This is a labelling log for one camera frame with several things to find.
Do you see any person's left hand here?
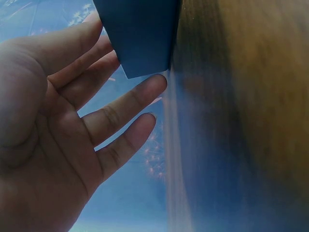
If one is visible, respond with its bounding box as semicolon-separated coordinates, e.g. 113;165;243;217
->
0;13;168;232

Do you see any blue paper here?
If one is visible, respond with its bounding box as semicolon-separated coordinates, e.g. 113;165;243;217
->
93;0;181;80

